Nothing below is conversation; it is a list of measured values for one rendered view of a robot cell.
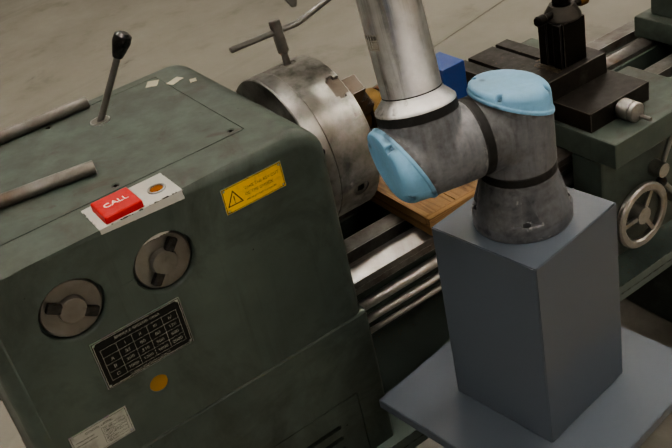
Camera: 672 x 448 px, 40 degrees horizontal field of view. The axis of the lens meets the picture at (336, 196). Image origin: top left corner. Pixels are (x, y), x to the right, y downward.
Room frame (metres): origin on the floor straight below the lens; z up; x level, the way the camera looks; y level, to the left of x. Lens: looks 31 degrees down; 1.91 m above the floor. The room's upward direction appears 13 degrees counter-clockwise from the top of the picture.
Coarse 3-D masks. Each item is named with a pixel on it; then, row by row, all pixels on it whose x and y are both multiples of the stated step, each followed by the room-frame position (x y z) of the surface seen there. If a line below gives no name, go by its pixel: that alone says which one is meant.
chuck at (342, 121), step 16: (304, 64) 1.59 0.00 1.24; (320, 64) 1.58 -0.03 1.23; (288, 80) 1.54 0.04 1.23; (304, 80) 1.54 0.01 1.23; (320, 80) 1.53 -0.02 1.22; (304, 96) 1.50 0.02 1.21; (320, 96) 1.50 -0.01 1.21; (352, 96) 1.51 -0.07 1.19; (320, 112) 1.47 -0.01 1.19; (336, 112) 1.48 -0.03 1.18; (352, 112) 1.49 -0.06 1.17; (336, 128) 1.46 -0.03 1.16; (352, 128) 1.47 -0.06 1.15; (368, 128) 1.48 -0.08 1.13; (336, 144) 1.44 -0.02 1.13; (352, 144) 1.45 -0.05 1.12; (336, 160) 1.43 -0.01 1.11; (352, 160) 1.45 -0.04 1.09; (368, 160) 1.46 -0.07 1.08; (352, 176) 1.44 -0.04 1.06; (368, 176) 1.46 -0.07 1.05; (352, 192) 1.45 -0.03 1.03; (368, 192) 1.48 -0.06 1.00; (352, 208) 1.49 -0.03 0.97
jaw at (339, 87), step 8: (328, 80) 1.54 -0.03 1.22; (336, 80) 1.54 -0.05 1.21; (344, 80) 1.56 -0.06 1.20; (352, 80) 1.56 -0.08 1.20; (336, 88) 1.53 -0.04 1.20; (344, 88) 1.53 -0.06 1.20; (352, 88) 1.55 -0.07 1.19; (360, 88) 1.55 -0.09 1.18; (336, 96) 1.51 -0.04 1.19; (344, 96) 1.51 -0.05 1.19; (360, 96) 1.55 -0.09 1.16; (368, 96) 1.62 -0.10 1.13; (360, 104) 1.57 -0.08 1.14; (368, 104) 1.60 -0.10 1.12; (368, 112) 1.61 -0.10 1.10
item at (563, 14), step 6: (552, 6) 1.80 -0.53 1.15; (570, 6) 1.78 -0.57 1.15; (576, 6) 1.79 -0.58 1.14; (546, 12) 1.81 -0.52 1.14; (558, 12) 1.78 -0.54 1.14; (564, 12) 1.78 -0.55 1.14; (570, 12) 1.78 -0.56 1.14; (576, 12) 1.78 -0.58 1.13; (552, 18) 1.78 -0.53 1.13; (558, 18) 1.78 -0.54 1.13; (564, 18) 1.77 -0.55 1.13; (570, 18) 1.77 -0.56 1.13; (576, 18) 1.77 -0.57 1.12
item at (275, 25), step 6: (270, 24) 1.62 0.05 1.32; (276, 24) 1.62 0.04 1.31; (276, 30) 1.61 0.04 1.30; (282, 30) 1.62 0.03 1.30; (276, 36) 1.61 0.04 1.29; (282, 36) 1.61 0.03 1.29; (276, 42) 1.61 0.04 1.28; (282, 42) 1.61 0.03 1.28; (276, 48) 1.62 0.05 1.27; (282, 48) 1.61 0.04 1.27; (288, 48) 1.62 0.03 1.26; (282, 54) 1.61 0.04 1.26; (282, 60) 1.61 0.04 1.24; (288, 60) 1.61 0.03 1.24
